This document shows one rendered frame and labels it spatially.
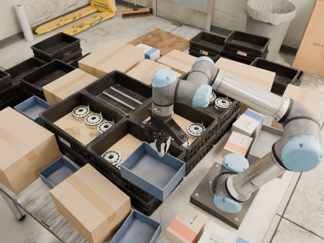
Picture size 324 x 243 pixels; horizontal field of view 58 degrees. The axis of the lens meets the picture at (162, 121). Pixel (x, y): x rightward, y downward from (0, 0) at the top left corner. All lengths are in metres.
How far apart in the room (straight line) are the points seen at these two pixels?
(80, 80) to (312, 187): 1.98
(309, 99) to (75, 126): 1.44
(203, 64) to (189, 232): 0.73
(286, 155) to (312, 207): 1.62
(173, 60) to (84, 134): 0.91
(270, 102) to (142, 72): 1.20
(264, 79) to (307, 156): 1.11
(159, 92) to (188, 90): 0.10
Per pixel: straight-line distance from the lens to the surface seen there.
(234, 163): 1.36
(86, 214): 1.35
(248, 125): 1.84
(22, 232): 2.45
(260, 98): 1.07
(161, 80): 0.94
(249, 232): 1.51
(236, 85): 1.05
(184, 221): 1.40
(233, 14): 4.51
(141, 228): 1.46
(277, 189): 1.69
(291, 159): 1.02
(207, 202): 1.49
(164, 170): 1.18
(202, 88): 0.94
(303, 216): 2.53
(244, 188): 1.22
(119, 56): 2.22
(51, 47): 3.39
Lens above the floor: 1.99
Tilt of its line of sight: 42 degrees down
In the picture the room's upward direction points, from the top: straight up
